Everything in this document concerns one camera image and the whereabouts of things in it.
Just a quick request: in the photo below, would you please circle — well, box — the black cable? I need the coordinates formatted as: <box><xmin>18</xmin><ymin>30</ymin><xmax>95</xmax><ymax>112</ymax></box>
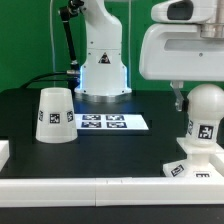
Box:
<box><xmin>19</xmin><ymin>70</ymin><xmax>81</xmax><ymax>89</ymax></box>

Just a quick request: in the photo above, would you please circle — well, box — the white lamp base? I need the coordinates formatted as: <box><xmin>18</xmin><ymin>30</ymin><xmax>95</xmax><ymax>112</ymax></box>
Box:
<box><xmin>163</xmin><ymin>138</ymin><xmax>221</xmax><ymax>178</ymax></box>

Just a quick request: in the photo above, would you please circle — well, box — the white right rail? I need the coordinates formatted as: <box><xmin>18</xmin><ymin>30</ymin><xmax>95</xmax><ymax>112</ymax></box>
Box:
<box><xmin>210</xmin><ymin>154</ymin><xmax>224</xmax><ymax>177</ymax></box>

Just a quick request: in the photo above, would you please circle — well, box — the white front rail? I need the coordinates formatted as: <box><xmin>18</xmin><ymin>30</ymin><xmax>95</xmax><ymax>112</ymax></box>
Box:
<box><xmin>0</xmin><ymin>178</ymin><xmax>224</xmax><ymax>207</ymax></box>

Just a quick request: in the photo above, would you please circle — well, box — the white left rail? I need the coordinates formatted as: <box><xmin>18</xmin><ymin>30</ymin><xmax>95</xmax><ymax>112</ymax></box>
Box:
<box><xmin>0</xmin><ymin>140</ymin><xmax>10</xmax><ymax>171</ymax></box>

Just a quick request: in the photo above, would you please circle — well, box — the white cable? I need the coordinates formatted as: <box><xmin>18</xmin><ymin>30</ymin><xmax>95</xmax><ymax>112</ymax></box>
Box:
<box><xmin>49</xmin><ymin>0</ymin><xmax>57</xmax><ymax>88</ymax></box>

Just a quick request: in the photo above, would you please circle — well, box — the white marker sheet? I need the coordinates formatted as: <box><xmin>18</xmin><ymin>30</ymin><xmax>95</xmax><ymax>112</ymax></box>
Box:
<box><xmin>75</xmin><ymin>114</ymin><xmax>148</xmax><ymax>130</ymax></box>

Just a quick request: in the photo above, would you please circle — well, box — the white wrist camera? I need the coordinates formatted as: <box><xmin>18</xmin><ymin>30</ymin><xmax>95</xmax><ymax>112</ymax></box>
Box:
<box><xmin>151</xmin><ymin>0</ymin><xmax>224</xmax><ymax>24</ymax></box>

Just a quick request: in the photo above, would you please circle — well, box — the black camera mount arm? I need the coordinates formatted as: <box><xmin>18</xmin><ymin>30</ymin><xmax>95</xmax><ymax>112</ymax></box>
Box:
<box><xmin>59</xmin><ymin>0</ymin><xmax>84</xmax><ymax>71</ymax></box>

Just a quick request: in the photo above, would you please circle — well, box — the white lamp bulb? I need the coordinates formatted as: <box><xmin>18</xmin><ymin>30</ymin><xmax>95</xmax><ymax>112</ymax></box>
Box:
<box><xmin>186</xmin><ymin>84</ymin><xmax>224</xmax><ymax>147</ymax></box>

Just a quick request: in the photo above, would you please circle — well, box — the white rail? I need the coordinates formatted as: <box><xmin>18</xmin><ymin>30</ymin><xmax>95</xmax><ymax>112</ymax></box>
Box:
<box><xmin>210</xmin><ymin>154</ymin><xmax>224</xmax><ymax>177</ymax></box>
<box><xmin>0</xmin><ymin>140</ymin><xmax>10</xmax><ymax>171</ymax></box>
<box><xmin>0</xmin><ymin>178</ymin><xmax>224</xmax><ymax>207</ymax></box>

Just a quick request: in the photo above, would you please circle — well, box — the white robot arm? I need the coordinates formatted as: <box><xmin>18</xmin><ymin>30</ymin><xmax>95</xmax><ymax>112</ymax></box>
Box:
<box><xmin>76</xmin><ymin>0</ymin><xmax>224</xmax><ymax>111</ymax></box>

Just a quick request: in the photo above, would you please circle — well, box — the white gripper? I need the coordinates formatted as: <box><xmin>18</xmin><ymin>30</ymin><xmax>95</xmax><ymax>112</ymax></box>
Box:
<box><xmin>139</xmin><ymin>24</ymin><xmax>224</xmax><ymax>112</ymax></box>

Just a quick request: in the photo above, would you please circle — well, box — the white lamp shade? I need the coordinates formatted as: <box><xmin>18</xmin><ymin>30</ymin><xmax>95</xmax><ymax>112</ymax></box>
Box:
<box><xmin>36</xmin><ymin>87</ymin><xmax>78</xmax><ymax>143</ymax></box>

